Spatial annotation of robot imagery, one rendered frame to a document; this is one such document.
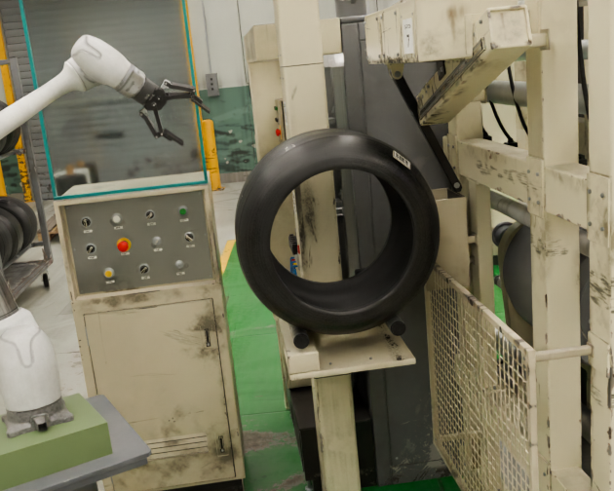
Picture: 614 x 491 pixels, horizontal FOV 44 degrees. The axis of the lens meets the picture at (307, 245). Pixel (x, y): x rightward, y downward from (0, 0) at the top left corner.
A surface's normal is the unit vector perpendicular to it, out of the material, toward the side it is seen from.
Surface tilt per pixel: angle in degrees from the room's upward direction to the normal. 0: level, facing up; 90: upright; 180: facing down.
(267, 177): 58
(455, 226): 90
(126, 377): 90
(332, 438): 90
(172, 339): 90
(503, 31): 72
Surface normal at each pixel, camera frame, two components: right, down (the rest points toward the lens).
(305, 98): 0.11, 0.22
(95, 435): 0.50, 0.16
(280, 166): -0.40, -0.39
